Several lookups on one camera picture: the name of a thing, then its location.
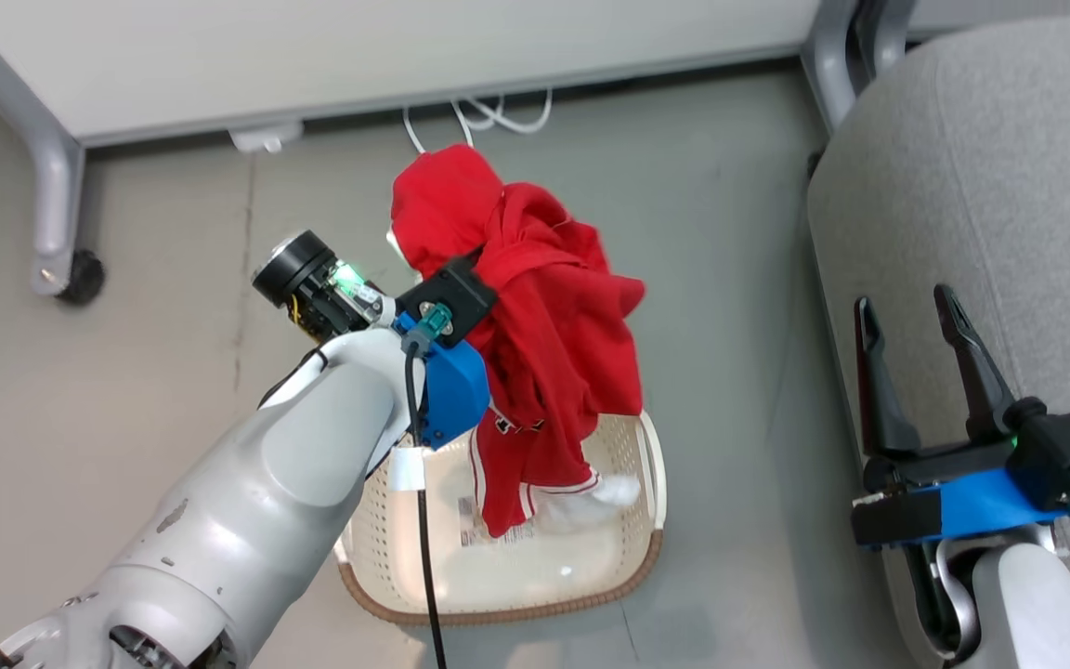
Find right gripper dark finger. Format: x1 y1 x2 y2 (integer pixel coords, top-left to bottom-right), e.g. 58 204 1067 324
854 296 922 458
933 283 1021 445

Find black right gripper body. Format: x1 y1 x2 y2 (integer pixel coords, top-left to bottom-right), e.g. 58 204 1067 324
850 437 1024 549

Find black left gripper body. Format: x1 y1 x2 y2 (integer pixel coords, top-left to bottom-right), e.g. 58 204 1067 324
251 230 398 343

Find red hooded sweatshirt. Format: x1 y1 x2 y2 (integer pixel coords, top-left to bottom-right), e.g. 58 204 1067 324
390 143 647 540

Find grey fabric sofa seat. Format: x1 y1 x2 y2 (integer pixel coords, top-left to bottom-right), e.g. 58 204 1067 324
806 11 1070 669

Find cream plastic laundry basket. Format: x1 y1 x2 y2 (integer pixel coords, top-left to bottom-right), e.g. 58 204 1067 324
333 409 668 626

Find white power adapter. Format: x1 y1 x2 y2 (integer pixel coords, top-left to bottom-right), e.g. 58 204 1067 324
228 120 305 155

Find white table board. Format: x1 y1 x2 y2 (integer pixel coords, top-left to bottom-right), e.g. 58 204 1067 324
0 0 824 148

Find grey metal leg with caster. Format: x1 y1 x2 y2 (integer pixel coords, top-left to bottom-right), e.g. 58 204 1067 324
0 20 107 306

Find white small garment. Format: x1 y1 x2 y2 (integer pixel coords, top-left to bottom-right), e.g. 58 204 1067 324
535 473 643 535

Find grey metal table leg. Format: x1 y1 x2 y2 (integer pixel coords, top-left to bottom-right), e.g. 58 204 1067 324
799 0 919 133

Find white cable bundle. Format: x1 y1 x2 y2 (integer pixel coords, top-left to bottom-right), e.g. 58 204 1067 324
402 87 555 155

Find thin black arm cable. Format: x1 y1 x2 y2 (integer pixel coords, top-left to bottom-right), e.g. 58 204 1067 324
256 336 449 669

